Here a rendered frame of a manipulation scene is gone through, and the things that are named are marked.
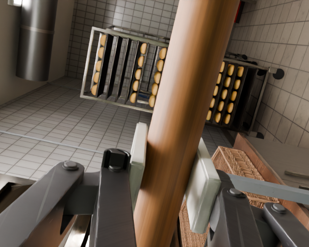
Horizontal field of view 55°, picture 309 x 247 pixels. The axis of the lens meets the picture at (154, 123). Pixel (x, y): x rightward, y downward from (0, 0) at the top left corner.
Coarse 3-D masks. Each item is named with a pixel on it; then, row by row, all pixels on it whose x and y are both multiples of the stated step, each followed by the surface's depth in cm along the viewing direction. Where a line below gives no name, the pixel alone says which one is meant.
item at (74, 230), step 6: (78, 216) 141; (84, 216) 153; (90, 216) 169; (78, 222) 141; (84, 222) 154; (72, 228) 130; (78, 228) 142; (84, 228) 154; (66, 234) 125; (72, 234) 130; (78, 234) 142; (84, 234) 155; (66, 240) 122; (72, 240) 130; (78, 240) 142; (60, 246) 118; (66, 246) 121; (72, 246) 131; (78, 246) 143
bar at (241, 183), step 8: (232, 176) 107; (240, 176) 109; (240, 184) 106; (248, 184) 106; (256, 184) 106; (264, 184) 107; (272, 184) 108; (280, 184) 110; (256, 192) 107; (264, 192) 107; (272, 192) 107; (280, 192) 107; (288, 192) 107; (296, 192) 107; (304, 192) 108; (296, 200) 108; (304, 200) 108
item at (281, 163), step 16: (240, 144) 179; (256, 144) 174; (272, 144) 182; (256, 160) 152; (272, 160) 153; (288, 160) 159; (304, 160) 165; (272, 176) 132; (288, 176) 136; (304, 176) 138; (288, 208) 114; (304, 208) 107; (304, 224) 102
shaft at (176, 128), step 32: (192, 0) 14; (224, 0) 14; (192, 32) 14; (224, 32) 15; (192, 64) 15; (160, 96) 16; (192, 96) 15; (160, 128) 16; (192, 128) 16; (160, 160) 16; (192, 160) 17; (160, 192) 17; (160, 224) 17
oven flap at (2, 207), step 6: (18, 186) 177; (24, 186) 176; (30, 186) 175; (6, 192) 172; (12, 192) 171; (18, 192) 170; (0, 198) 165; (6, 198) 164; (12, 198) 163; (0, 204) 159; (6, 204) 158; (0, 210) 153
